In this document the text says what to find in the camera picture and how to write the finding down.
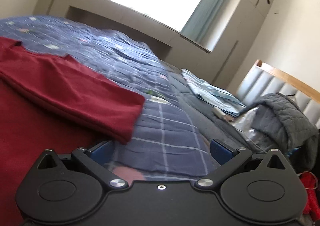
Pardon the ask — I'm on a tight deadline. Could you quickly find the light blue folded cloth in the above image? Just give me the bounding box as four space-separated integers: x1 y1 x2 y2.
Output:
181 69 245 118

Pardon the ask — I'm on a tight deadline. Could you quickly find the dark grey bed sheet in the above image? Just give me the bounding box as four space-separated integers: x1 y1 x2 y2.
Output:
161 61 265 162

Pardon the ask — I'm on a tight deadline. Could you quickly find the dark red knit garment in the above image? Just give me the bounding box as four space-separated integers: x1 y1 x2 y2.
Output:
1 37 145 225

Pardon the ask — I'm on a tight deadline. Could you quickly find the grey padded wooden headboard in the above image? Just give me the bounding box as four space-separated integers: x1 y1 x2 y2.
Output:
235 60 319 127

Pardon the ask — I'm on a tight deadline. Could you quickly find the grey quilted jacket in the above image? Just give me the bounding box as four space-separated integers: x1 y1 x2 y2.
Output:
239 92 318 158

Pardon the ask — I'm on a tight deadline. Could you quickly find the beige built-in wardrobe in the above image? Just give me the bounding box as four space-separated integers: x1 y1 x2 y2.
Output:
34 0 273 88

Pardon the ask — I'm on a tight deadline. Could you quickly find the right teal curtain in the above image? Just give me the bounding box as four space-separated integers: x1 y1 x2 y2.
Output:
181 0 225 43

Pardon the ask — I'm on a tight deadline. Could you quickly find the blue plaid floral quilt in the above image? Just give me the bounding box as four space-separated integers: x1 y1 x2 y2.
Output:
1 16 219 180

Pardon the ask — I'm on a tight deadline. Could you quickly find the small white box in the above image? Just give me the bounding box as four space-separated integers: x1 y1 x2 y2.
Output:
212 106 226 119

